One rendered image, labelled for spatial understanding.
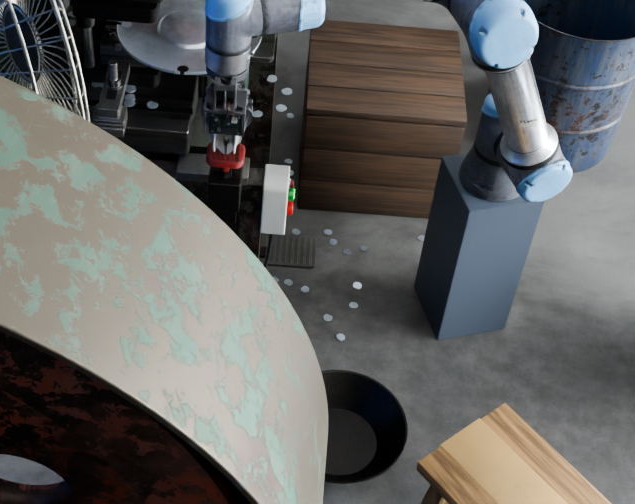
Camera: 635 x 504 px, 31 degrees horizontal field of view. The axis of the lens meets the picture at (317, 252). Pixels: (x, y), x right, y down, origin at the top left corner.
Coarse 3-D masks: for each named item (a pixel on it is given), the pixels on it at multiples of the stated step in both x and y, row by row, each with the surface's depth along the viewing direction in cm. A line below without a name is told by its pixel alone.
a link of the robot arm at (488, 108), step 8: (488, 96) 240; (488, 104) 238; (488, 112) 239; (496, 112) 236; (480, 120) 243; (488, 120) 239; (496, 120) 238; (480, 128) 244; (488, 128) 240; (496, 128) 238; (480, 136) 244; (488, 136) 240; (496, 136) 237; (480, 144) 245; (488, 144) 242; (496, 144) 238; (480, 152) 246; (488, 152) 244; (496, 160) 244
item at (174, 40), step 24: (168, 0) 235; (192, 0) 236; (144, 24) 229; (168, 24) 229; (192, 24) 229; (144, 48) 224; (168, 48) 224; (192, 48) 225; (168, 72) 219; (192, 72) 219
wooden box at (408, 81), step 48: (336, 48) 300; (384, 48) 302; (432, 48) 303; (336, 96) 287; (384, 96) 288; (432, 96) 290; (336, 144) 291; (384, 144) 290; (432, 144) 290; (336, 192) 303; (384, 192) 302; (432, 192) 302
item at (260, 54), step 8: (264, 40) 229; (272, 40) 229; (264, 48) 227; (272, 48) 227; (256, 56) 225; (264, 56) 225; (272, 56) 226; (200, 80) 233; (208, 80) 232; (200, 88) 234
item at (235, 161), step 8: (208, 144) 210; (240, 144) 210; (208, 152) 208; (216, 152) 208; (232, 152) 209; (240, 152) 209; (208, 160) 207; (216, 160) 207; (224, 160) 207; (232, 160) 207; (240, 160) 207; (224, 168) 211; (232, 168) 208
